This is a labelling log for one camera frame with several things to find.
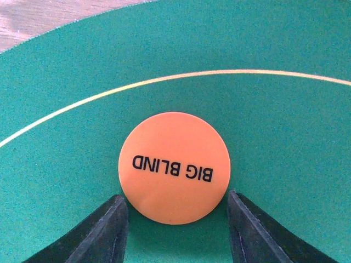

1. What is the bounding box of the green round poker mat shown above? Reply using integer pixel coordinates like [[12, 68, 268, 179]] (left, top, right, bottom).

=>
[[1, 1, 350, 262]]

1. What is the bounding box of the orange big blind button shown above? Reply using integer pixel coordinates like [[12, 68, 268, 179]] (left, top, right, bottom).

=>
[[118, 112, 231, 225]]

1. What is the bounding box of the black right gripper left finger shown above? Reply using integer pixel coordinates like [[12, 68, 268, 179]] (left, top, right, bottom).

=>
[[25, 195, 129, 262]]

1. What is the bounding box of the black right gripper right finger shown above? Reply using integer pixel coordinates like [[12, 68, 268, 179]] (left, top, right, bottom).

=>
[[228, 190, 336, 263]]

